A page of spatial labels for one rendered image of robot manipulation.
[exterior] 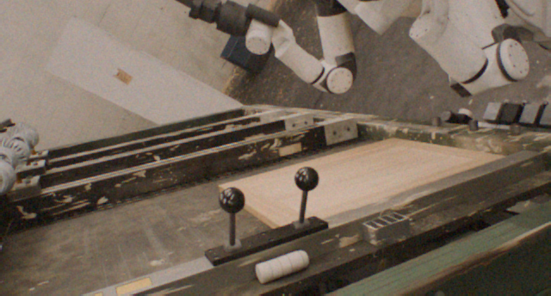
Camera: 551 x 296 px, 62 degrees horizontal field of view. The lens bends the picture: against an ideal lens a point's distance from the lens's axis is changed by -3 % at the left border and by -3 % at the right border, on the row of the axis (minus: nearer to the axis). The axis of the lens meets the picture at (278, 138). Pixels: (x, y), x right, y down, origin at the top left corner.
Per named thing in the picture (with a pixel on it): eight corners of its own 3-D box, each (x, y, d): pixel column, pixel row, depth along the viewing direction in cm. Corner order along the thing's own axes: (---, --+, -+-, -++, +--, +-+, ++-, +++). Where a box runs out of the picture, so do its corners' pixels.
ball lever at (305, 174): (315, 234, 78) (325, 174, 70) (294, 241, 76) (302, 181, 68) (304, 218, 80) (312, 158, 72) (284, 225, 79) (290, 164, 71)
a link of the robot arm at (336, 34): (350, 74, 150) (338, 4, 140) (367, 86, 139) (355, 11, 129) (316, 84, 149) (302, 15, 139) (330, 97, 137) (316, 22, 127)
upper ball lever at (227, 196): (248, 257, 73) (250, 195, 65) (225, 265, 72) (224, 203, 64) (238, 240, 76) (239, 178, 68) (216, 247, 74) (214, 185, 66)
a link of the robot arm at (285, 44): (250, 17, 136) (285, 45, 141) (243, 37, 130) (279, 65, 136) (265, 4, 131) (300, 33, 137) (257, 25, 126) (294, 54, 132)
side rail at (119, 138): (245, 127, 269) (242, 108, 267) (39, 175, 227) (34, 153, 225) (241, 126, 276) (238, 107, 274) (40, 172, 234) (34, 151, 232)
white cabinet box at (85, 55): (251, 110, 521) (71, 15, 437) (225, 157, 525) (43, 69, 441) (237, 101, 577) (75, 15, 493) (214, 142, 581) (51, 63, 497)
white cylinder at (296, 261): (263, 286, 69) (311, 269, 72) (260, 268, 69) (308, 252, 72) (256, 280, 72) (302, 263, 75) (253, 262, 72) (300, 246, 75)
